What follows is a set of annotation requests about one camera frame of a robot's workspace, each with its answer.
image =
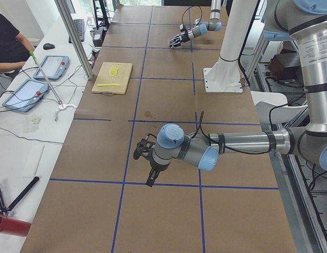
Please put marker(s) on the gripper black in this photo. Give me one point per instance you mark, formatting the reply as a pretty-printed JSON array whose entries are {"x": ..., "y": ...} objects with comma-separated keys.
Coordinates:
[
  {"x": 157, "y": 166},
  {"x": 181, "y": 38}
]

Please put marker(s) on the clear glass measuring cup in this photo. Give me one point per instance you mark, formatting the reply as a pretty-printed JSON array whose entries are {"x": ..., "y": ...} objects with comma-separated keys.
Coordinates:
[{"x": 171, "y": 44}]

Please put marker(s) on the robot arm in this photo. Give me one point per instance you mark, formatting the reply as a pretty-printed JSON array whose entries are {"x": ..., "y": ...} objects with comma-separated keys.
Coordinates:
[
  {"x": 200, "y": 27},
  {"x": 306, "y": 23}
]

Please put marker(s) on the wooden cutting board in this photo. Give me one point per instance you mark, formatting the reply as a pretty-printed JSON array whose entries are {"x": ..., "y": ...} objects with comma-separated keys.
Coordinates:
[{"x": 122, "y": 77}]

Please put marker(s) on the yellow plastic knife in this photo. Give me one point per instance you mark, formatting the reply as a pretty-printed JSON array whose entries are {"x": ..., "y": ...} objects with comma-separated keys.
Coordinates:
[{"x": 107, "y": 84}]

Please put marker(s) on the black keyboard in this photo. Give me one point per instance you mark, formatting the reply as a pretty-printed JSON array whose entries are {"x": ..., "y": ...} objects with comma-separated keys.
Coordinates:
[{"x": 79, "y": 25}]

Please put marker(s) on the black rod tool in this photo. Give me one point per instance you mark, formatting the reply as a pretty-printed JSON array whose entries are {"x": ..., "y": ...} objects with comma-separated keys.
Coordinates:
[{"x": 22, "y": 194}]

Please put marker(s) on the white foam strip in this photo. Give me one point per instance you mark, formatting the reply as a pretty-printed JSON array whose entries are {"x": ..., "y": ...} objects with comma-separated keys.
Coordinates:
[{"x": 33, "y": 160}]

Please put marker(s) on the far teach pendant tablet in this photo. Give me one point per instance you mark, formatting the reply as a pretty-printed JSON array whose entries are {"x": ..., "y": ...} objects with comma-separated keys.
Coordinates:
[{"x": 55, "y": 66}]

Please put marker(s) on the teach pendant tablet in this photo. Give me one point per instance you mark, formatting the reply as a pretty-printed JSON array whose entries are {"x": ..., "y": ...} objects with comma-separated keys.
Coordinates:
[
  {"x": 55, "y": 66},
  {"x": 27, "y": 95}
]

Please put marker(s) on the black computer mouse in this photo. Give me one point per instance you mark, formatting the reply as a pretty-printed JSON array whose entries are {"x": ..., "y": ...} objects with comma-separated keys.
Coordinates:
[{"x": 48, "y": 46}]

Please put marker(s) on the near teach pendant tablet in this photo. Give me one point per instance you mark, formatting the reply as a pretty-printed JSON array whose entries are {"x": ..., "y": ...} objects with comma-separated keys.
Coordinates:
[{"x": 27, "y": 95}]

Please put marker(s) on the red cylinder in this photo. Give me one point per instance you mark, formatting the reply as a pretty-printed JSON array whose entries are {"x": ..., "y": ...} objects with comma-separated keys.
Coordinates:
[{"x": 13, "y": 226}]

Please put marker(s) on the person in black shirt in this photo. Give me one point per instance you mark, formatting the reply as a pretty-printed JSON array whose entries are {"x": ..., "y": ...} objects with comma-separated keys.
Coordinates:
[{"x": 15, "y": 48}]

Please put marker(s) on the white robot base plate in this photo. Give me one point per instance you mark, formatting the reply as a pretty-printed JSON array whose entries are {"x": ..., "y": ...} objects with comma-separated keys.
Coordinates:
[{"x": 224, "y": 76}]

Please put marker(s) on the aluminium frame post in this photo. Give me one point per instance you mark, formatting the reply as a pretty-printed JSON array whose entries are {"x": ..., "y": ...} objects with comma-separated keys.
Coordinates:
[{"x": 76, "y": 42}]

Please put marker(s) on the grabber stick green handle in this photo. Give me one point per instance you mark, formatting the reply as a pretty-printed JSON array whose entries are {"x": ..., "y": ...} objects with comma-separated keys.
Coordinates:
[{"x": 61, "y": 105}]

